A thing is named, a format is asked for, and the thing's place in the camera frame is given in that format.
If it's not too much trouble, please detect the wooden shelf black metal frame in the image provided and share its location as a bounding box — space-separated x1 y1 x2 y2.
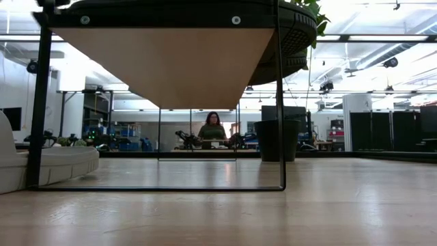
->
26 0 287 191

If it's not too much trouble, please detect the person at background robot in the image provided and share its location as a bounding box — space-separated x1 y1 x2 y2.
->
197 111 229 150

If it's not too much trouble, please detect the white pillar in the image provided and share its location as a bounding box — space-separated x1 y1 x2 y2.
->
342 94 373 153

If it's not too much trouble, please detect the grey slide sandal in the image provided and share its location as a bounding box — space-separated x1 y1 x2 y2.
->
0 109 100 195

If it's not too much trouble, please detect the black slide sandal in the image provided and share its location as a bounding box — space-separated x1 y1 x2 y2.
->
68 0 318 57
248 51 308 86

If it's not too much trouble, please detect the black wall screen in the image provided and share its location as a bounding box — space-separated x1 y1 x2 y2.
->
0 107 22 131

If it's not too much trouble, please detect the black partition screen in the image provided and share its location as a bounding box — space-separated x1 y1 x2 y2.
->
350 111 416 152

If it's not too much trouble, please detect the black storage rack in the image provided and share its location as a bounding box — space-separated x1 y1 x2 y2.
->
81 89 114 151

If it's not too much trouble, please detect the black aluminium table frame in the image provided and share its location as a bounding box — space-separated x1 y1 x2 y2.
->
98 151 437 164

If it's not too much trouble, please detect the green potted plant black pot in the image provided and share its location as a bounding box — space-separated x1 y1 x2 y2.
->
254 0 331 163

